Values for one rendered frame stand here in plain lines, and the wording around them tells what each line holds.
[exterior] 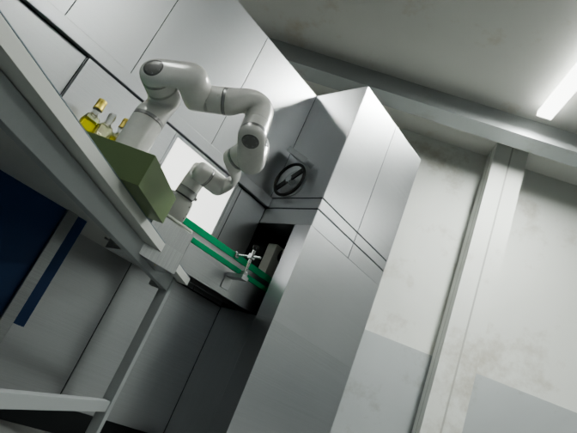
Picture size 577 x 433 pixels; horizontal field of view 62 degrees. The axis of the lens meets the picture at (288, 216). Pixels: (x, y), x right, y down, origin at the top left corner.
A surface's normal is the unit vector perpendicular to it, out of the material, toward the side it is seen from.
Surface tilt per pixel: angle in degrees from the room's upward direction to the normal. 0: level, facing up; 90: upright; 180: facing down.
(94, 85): 90
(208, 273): 90
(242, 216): 90
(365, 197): 90
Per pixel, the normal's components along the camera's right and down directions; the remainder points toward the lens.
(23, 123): 0.93, 0.34
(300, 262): 0.72, 0.02
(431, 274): 0.00, -0.38
